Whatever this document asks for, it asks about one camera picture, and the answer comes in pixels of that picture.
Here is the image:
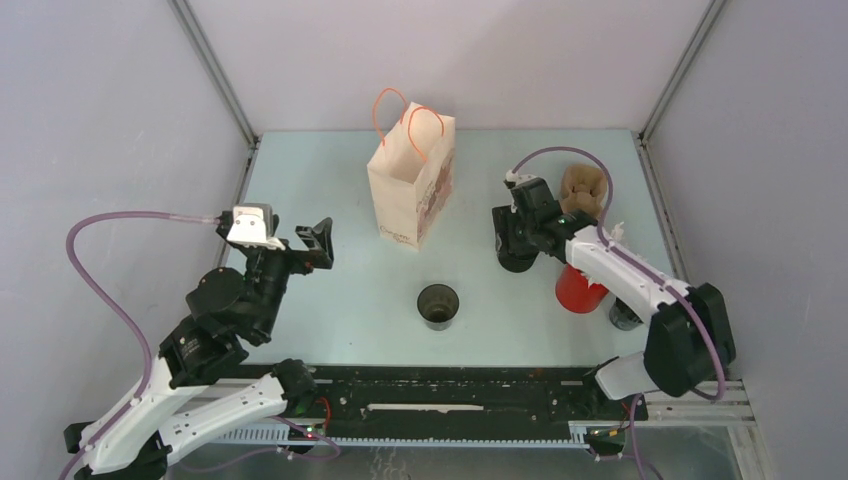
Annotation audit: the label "black coffee cup lid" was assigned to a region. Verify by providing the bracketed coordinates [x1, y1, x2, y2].
[495, 227, 539, 273]

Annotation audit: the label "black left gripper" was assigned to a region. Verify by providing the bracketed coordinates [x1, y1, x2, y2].
[249, 216, 337, 337]

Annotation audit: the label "dark takeout coffee cup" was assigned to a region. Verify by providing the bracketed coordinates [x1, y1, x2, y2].
[416, 284, 460, 331]

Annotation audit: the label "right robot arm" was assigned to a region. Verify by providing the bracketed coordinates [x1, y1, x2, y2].
[492, 173, 736, 418]

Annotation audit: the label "aluminium frame rail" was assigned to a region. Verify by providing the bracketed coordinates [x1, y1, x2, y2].
[165, 0, 261, 150]

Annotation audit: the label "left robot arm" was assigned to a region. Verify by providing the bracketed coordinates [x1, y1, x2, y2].
[61, 205, 334, 479]

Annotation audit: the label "paper bag orange handles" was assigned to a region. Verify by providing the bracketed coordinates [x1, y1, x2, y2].
[367, 87, 456, 250]

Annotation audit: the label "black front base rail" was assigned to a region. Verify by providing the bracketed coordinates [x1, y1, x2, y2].
[286, 365, 648, 443]

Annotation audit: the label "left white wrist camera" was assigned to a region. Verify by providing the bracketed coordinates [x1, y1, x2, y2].
[216, 203, 287, 251]

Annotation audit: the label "brown pulp cup carrier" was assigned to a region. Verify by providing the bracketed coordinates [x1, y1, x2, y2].
[559, 164, 608, 219]

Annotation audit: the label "red straw holder cup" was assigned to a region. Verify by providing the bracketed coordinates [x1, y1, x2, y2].
[555, 264, 609, 314]

